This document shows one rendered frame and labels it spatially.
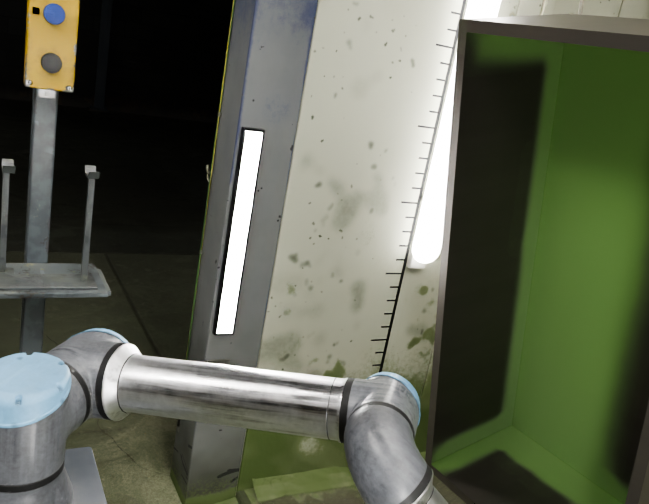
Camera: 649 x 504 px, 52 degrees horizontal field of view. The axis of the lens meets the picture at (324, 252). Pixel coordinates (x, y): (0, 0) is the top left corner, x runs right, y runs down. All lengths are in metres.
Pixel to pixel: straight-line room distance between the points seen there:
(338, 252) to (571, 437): 0.87
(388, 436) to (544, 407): 1.05
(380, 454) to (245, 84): 1.14
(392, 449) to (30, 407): 0.59
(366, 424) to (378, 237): 1.18
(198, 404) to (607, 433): 1.13
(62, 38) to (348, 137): 0.83
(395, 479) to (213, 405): 0.37
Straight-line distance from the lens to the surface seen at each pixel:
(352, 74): 2.02
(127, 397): 1.33
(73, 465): 1.50
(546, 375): 2.04
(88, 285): 1.93
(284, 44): 1.92
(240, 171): 1.90
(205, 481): 2.38
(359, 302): 2.26
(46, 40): 1.91
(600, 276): 1.82
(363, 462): 1.09
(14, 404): 1.22
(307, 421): 1.21
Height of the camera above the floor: 1.53
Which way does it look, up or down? 17 degrees down
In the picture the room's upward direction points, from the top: 11 degrees clockwise
